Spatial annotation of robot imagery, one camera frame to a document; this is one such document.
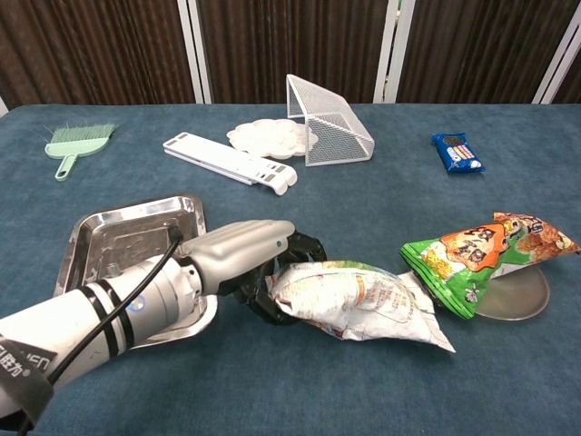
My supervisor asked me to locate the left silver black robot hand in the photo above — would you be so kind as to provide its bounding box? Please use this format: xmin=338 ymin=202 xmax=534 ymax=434
xmin=179 ymin=219 xmax=329 ymax=326

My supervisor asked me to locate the rectangular steel tray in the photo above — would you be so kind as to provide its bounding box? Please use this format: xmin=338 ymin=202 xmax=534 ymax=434
xmin=53 ymin=193 xmax=219 ymax=351

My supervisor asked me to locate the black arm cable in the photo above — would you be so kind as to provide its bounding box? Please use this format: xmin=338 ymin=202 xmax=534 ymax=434
xmin=17 ymin=225 xmax=185 ymax=436

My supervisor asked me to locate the white flower-shaped dish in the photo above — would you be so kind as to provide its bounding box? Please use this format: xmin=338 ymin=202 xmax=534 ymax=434
xmin=226 ymin=117 xmax=319 ymax=161

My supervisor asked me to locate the brown folding screen panel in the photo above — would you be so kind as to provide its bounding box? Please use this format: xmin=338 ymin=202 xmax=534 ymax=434
xmin=385 ymin=0 xmax=581 ymax=105
xmin=542 ymin=26 xmax=581 ymax=104
xmin=0 ymin=0 xmax=204 ymax=109
xmin=188 ymin=0 xmax=405 ymax=105

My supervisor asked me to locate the round steel plate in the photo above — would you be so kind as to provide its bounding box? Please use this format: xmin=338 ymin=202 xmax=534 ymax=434
xmin=476 ymin=265 xmax=551 ymax=322

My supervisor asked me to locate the blue cookie packet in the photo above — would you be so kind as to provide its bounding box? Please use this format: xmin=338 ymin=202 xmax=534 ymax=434
xmin=430 ymin=132 xmax=486 ymax=175

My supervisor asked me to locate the green orange snack bag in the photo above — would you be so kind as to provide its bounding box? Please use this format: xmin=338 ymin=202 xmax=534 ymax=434
xmin=399 ymin=211 xmax=581 ymax=321

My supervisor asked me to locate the white folding stand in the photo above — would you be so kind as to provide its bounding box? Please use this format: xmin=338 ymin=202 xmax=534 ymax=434
xmin=162 ymin=131 xmax=299 ymax=197

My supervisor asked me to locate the white wire mesh rack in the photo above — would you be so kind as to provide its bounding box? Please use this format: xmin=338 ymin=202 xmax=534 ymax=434
xmin=285 ymin=74 xmax=376 ymax=167

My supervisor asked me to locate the blue felt table cover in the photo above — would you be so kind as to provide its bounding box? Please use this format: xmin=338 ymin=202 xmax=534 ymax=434
xmin=0 ymin=103 xmax=581 ymax=436

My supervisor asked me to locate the green hand brush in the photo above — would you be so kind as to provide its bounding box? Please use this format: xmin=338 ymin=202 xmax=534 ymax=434
xmin=44 ymin=122 xmax=117 ymax=182

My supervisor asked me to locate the white snack bag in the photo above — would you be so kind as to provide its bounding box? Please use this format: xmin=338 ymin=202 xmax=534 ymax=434
xmin=265 ymin=259 xmax=457 ymax=354

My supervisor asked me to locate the black velcro strap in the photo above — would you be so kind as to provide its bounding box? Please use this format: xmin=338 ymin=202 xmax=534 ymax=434
xmin=0 ymin=333 xmax=55 ymax=423

